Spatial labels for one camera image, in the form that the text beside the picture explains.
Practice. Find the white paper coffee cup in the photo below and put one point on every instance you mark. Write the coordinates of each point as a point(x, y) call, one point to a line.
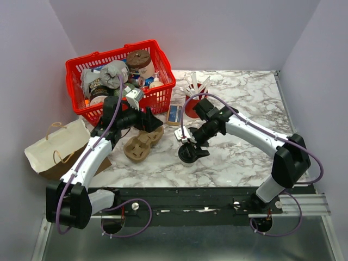
point(188, 164)

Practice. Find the grey crumpled bag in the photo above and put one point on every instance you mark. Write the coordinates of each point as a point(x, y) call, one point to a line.
point(110, 75)

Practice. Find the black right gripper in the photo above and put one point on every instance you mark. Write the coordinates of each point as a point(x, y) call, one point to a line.
point(200, 153)

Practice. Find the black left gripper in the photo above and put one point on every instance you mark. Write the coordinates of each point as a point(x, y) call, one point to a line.
point(147, 121)

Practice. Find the black plastic cup lid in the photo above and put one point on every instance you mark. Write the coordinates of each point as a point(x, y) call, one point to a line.
point(187, 153)

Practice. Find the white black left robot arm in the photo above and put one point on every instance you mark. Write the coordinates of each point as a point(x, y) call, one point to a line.
point(68, 202)

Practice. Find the green round melon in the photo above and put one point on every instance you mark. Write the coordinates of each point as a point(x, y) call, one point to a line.
point(128, 87)

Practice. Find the brown lidded round container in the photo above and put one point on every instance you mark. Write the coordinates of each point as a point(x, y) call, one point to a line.
point(140, 61)

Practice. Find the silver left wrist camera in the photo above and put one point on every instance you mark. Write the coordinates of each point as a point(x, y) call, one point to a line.
point(134, 97)

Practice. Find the small white pump bottle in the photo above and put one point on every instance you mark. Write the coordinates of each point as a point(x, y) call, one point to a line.
point(156, 82)

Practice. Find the red ribbed cup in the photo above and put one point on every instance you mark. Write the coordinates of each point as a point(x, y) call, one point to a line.
point(189, 107)

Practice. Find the cardboard cup carrier tray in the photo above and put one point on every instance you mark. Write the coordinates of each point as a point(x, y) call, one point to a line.
point(138, 147)

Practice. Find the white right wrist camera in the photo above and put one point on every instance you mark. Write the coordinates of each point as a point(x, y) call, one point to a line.
point(182, 135)

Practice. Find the red plastic shopping basket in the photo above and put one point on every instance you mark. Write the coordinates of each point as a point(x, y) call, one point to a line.
point(158, 99)

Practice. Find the black mounting base rail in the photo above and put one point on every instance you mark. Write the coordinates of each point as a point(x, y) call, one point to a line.
point(178, 207)

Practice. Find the black gold labelled jar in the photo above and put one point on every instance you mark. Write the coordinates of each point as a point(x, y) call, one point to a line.
point(98, 92)

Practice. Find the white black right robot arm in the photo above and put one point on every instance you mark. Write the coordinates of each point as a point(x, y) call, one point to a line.
point(290, 161)

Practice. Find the blue tan small box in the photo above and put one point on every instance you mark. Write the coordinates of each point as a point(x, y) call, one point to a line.
point(174, 115)

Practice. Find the brown paper bag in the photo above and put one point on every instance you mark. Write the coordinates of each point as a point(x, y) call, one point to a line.
point(52, 156)

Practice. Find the blue white can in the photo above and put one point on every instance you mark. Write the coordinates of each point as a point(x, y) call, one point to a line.
point(139, 81)

